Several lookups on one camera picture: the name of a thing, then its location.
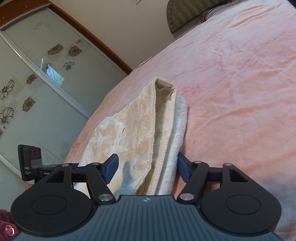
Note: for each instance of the wardrobe with floral doors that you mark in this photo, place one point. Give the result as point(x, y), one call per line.
point(54, 75)

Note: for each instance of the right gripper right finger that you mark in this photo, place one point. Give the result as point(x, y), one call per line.
point(227, 198)

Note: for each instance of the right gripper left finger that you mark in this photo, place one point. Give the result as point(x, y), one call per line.
point(65, 200)

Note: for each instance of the cream white pants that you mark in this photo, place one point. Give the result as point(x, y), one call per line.
point(147, 135)

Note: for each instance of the green upholstered headboard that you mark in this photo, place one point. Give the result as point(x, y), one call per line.
point(181, 12)

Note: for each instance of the pink floral bed blanket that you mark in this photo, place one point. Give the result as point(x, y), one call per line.
point(236, 72)

